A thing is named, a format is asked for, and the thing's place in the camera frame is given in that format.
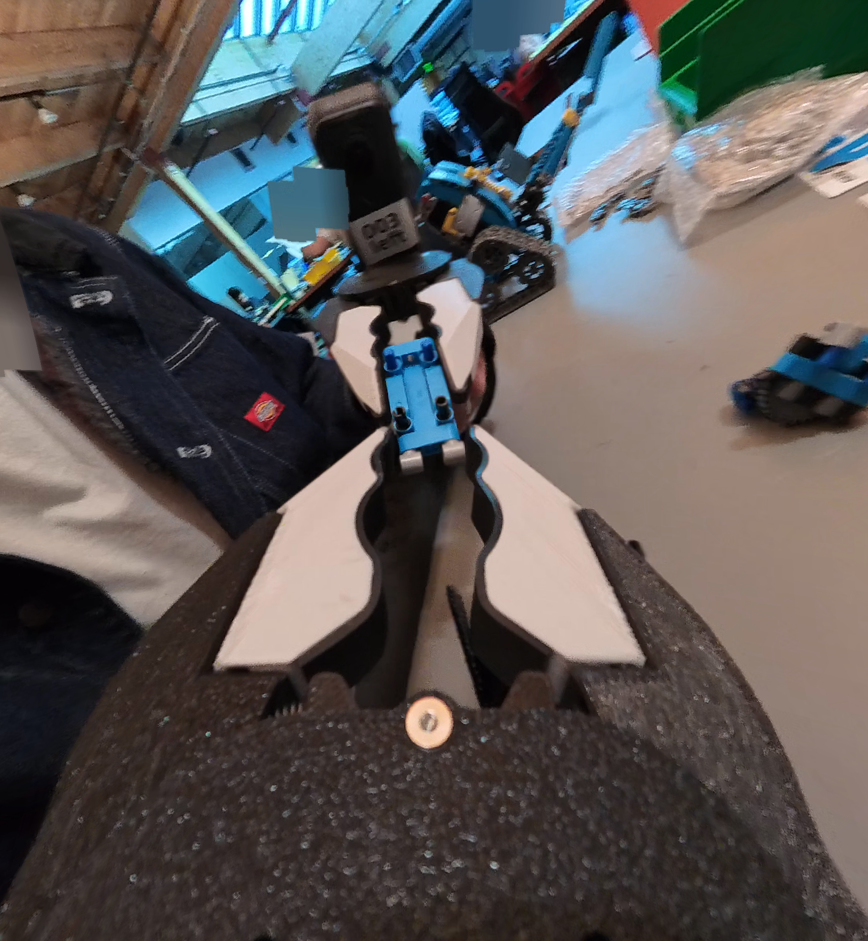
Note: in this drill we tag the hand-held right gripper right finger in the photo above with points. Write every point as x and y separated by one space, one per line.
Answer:
559 588

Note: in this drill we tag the clear bag of parts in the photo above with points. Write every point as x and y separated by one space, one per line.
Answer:
750 154
610 169

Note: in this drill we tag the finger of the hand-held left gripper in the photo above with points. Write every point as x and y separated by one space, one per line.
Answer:
460 331
357 353

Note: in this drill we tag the blue beam brick assembly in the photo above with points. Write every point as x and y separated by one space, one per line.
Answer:
419 389

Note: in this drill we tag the person's white shirt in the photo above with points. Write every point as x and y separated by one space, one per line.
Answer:
74 500

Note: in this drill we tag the blue sticker sheet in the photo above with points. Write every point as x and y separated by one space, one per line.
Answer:
860 158

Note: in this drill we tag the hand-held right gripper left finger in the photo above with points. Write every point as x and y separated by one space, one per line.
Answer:
302 588

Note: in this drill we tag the green plastic bin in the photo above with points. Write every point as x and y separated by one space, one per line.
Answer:
772 51

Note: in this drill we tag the yellow plastic bin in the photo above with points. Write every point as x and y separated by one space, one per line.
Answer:
327 266

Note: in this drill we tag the grey desk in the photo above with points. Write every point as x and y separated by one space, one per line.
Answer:
698 514

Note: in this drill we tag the small black blue gear assembly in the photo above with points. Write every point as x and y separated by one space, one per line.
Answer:
816 375

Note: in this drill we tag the blue tracked toy vehicle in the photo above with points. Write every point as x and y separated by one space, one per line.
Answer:
478 213

